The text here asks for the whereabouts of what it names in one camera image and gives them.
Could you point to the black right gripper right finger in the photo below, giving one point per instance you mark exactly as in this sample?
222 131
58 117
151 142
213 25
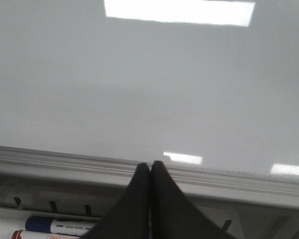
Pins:
173 216

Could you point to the blue capped marker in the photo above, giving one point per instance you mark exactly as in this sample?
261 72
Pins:
58 226

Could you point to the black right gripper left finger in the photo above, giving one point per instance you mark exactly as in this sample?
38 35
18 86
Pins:
129 218

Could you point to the grey marker tray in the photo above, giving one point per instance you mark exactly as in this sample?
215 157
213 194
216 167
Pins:
246 208

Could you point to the red capped marker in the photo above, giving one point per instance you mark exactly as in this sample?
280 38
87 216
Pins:
21 234

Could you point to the white whiteboard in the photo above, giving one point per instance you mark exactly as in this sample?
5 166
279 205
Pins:
210 87

